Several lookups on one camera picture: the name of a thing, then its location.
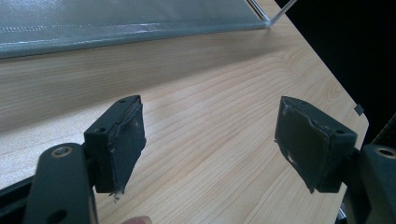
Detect small grey tag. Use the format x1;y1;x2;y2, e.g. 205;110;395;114
353;103;366;117

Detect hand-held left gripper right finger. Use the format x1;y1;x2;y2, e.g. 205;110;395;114
274;95;359;195

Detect metal shoe rack grey shelves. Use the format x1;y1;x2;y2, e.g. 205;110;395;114
0;0;301;61

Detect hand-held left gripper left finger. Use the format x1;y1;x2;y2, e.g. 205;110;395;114
83;94;148;201

